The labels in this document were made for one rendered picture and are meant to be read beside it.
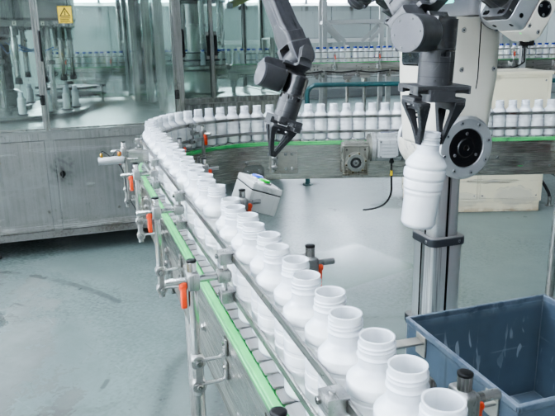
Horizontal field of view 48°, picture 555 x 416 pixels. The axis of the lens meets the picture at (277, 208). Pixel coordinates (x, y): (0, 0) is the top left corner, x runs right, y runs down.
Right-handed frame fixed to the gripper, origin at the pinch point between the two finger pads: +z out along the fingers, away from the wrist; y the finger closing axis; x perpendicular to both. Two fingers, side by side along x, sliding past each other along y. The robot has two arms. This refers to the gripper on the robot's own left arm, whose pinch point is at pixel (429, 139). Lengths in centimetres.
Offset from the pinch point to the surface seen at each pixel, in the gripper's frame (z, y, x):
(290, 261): 13.0, -29.1, -17.1
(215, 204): 17.1, -32.1, 26.7
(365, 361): 13, -29, -43
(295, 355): 21.7, -31.1, -26.9
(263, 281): 16.8, -32.2, -14.3
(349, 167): 42, 52, 161
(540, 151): 36, 143, 150
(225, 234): 17.6, -33.3, 9.3
